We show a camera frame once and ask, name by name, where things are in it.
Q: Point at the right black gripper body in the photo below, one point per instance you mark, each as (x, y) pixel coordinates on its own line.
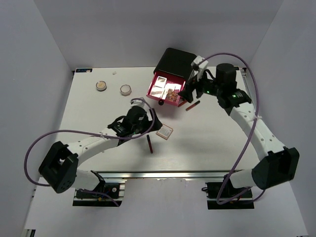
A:
(209, 87)

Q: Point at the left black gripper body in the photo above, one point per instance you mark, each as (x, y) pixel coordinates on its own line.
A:
(143, 127)

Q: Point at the square palette label side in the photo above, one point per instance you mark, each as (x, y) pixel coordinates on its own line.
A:
(164, 132)

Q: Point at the multicolour small palette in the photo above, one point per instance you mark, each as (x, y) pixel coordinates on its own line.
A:
(171, 95)

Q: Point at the pink drawer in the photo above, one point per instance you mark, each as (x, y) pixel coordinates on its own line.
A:
(165, 87)

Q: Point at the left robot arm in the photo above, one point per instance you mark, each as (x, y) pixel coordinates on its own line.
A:
(60, 167)

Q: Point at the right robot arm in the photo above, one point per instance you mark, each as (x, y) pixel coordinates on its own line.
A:
(277, 163)

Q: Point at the dark red lip gloss tube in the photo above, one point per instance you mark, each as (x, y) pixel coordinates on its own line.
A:
(150, 144)

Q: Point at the black drawer cabinet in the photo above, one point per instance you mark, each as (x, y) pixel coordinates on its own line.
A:
(176, 62)

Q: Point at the round gold powder compact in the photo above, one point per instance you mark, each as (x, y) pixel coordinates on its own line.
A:
(101, 85)

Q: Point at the left blue table sticker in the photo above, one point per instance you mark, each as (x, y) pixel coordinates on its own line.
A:
(83, 70)

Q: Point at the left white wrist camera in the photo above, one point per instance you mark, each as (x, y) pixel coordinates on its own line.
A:
(140, 102)

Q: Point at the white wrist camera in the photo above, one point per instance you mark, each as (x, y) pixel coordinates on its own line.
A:
(199, 65)
(140, 102)

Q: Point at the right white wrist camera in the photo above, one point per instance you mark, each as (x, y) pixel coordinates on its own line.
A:
(199, 65)

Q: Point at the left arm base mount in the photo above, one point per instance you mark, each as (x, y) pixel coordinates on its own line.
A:
(104, 194)

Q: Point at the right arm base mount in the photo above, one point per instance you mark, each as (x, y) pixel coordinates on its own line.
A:
(241, 202)

